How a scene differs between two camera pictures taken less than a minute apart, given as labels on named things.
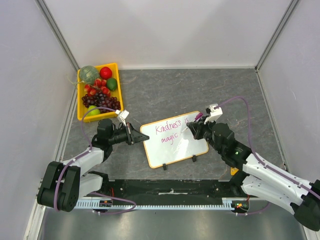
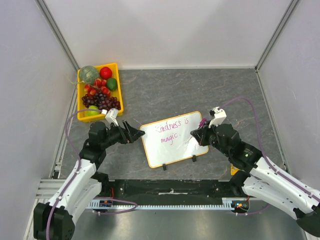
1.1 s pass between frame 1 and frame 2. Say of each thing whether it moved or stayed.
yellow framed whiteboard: stayed
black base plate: stayed
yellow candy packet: stayed
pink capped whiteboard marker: moved
